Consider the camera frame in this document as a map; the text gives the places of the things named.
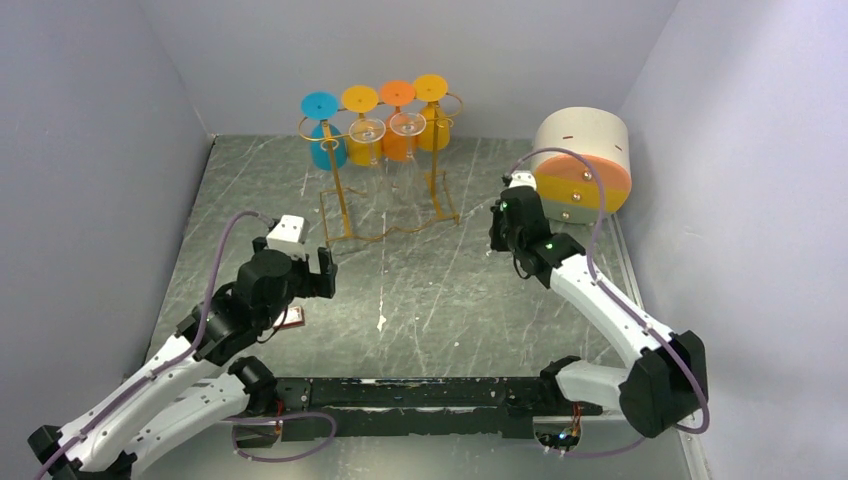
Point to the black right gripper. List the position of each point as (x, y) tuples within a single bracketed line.
[(496, 242)]

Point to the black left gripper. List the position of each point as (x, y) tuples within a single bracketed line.
[(314, 283)]

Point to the clear wine glass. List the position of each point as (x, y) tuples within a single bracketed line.
[(408, 175), (380, 186)]

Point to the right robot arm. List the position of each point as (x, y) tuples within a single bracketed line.
[(663, 378)]

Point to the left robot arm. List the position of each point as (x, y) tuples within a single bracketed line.
[(197, 378)]

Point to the orange wine glass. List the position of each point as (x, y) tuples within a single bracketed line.
[(397, 94)]

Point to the yellow wine glass left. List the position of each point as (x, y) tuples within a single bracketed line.
[(360, 99)]

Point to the yellow wine glass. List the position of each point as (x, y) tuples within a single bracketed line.
[(431, 89), (360, 99)]

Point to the yellow wine glass right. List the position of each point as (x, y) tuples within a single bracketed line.
[(431, 89)]

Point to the blue wine glass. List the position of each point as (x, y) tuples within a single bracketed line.
[(327, 147)]

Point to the small red white box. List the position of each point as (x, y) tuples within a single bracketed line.
[(292, 317)]

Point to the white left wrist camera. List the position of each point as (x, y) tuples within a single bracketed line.
[(289, 236)]

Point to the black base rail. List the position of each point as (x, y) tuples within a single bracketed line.
[(352, 407)]

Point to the gold wire glass rack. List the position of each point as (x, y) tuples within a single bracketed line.
[(434, 184)]

